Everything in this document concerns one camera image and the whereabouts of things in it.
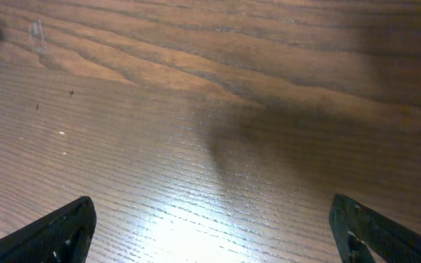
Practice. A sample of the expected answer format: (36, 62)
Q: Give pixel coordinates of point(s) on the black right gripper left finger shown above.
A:
(64, 235)

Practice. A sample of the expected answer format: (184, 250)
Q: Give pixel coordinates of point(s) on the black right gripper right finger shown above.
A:
(358, 231)

